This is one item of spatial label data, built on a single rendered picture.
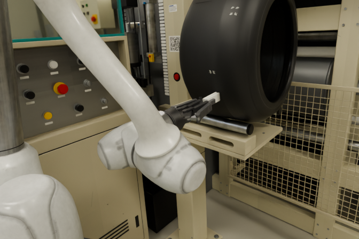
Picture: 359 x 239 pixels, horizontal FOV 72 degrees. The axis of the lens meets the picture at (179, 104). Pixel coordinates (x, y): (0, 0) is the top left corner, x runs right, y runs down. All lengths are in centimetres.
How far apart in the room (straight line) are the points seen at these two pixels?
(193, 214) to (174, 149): 108
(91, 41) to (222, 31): 45
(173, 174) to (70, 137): 74
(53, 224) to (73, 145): 68
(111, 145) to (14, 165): 21
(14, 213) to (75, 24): 34
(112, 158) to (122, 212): 88
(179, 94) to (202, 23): 47
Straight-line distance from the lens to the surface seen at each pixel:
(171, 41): 124
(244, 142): 98
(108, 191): 136
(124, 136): 62
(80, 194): 129
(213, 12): 88
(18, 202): 52
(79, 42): 51
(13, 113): 67
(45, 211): 52
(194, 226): 161
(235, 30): 82
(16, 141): 68
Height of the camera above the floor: 128
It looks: 17 degrees down
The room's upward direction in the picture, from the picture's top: 3 degrees counter-clockwise
